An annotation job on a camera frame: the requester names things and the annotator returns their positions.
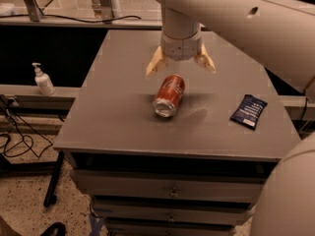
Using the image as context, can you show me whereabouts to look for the bottom drawer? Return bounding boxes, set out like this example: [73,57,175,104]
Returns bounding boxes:
[104,217,254,236]

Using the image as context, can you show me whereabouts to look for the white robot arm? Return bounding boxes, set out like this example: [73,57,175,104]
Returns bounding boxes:
[156,0,315,236]

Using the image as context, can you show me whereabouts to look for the top drawer with knob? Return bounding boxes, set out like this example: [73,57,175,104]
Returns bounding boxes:
[70,169,262,204]

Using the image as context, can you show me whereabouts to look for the black cable on ledge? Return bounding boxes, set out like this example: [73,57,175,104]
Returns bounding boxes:
[0,13,142,25]

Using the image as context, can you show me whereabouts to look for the middle drawer with knob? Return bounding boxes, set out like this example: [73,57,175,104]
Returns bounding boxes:
[93,199,253,226]

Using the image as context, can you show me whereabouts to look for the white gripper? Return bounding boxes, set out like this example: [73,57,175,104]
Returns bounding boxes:
[146,31,216,78]

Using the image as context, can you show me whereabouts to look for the drawer with knob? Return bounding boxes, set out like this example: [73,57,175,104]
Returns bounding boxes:
[93,199,253,226]
[70,169,262,204]

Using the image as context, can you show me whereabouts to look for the red coke can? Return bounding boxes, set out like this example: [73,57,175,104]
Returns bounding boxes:
[153,74,185,118]

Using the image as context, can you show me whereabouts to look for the black shoe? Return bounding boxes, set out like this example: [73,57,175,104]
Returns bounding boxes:
[40,222,66,236]

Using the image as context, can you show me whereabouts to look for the grey drawer cabinet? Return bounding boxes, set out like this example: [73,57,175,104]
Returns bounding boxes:
[52,29,303,236]

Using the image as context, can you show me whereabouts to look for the white pump sanitizer bottle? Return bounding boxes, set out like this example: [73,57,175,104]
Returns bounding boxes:
[32,62,55,95]

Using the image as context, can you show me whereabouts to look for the black stand leg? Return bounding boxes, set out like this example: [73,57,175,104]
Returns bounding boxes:
[43,151,64,207]

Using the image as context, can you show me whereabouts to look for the dark blue snack packet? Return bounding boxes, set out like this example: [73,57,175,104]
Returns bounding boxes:
[230,94,268,130]

